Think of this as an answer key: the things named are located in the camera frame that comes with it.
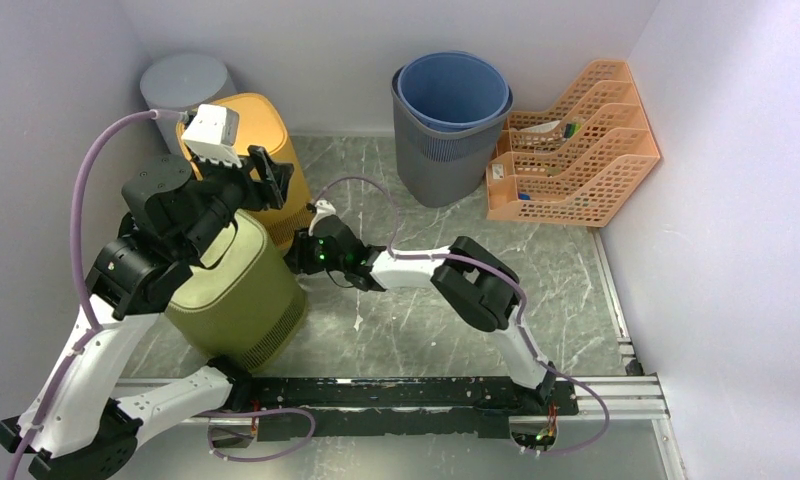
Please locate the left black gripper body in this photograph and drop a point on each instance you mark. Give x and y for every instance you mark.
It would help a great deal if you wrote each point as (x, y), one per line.
(228, 188)

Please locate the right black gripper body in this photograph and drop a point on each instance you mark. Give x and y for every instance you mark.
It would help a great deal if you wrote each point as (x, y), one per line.
(311, 259)

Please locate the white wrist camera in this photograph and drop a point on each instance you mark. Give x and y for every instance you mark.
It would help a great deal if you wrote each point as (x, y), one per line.
(322, 209)
(211, 135)

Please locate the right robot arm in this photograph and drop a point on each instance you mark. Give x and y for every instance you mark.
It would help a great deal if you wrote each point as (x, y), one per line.
(481, 289)

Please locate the yellow mesh waste basket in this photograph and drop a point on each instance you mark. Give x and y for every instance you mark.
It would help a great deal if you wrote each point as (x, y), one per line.
(261, 125)

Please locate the orange plastic file organizer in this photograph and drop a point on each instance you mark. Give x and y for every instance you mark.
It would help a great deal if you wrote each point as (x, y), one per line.
(578, 161)

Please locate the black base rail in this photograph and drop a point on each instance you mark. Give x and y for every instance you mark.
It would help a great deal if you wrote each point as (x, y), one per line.
(332, 407)

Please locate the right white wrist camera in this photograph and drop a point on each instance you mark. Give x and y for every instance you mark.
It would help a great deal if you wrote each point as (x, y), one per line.
(322, 209)

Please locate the olive green mesh basket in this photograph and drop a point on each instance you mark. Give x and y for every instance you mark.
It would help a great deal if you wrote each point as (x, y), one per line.
(242, 302)

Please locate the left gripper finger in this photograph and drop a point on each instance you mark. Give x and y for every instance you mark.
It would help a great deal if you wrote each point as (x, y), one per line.
(276, 181)
(262, 172)

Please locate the dark grey mesh basket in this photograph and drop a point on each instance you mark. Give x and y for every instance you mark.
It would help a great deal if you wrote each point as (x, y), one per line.
(440, 168)

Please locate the blue plastic bucket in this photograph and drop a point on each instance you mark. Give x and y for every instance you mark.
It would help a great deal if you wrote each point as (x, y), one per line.
(452, 91)

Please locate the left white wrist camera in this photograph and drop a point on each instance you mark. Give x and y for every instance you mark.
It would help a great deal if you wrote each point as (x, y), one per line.
(211, 135)

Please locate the light grey plastic bucket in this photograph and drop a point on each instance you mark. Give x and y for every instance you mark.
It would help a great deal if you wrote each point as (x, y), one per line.
(182, 81)

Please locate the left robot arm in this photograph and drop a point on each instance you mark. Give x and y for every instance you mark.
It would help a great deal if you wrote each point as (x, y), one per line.
(177, 207)

